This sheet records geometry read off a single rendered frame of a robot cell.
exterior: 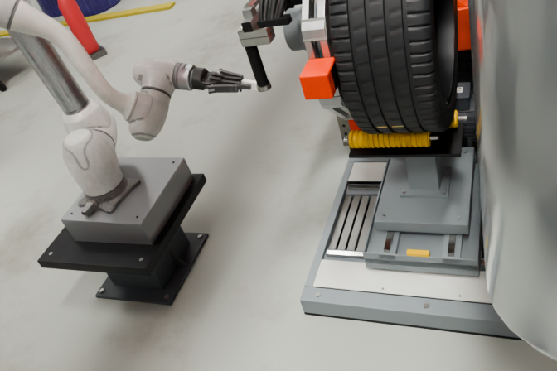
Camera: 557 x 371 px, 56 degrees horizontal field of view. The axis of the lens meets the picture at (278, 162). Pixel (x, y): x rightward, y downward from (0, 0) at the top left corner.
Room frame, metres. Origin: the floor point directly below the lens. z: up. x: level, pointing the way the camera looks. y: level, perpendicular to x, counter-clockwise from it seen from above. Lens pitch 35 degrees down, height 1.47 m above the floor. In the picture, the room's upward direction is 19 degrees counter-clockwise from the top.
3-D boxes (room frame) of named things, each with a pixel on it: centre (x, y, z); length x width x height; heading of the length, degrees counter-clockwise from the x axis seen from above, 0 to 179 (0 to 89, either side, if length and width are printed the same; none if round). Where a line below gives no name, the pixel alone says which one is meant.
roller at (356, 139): (1.30, -0.35, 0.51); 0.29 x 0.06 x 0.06; 60
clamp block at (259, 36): (1.41, -0.06, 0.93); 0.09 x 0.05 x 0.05; 60
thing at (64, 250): (1.67, 0.64, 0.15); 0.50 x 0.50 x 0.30; 61
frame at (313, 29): (1.45, -0.32, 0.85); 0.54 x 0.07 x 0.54; 150
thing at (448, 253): (1.33, -0.45, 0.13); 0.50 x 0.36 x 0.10; 150
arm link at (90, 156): (1.68, 0.64, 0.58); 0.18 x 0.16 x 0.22; 1
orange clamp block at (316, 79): (1.18, -0.17, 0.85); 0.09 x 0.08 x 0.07; 150
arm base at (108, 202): (1.65, 0.65, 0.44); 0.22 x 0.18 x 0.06; 141
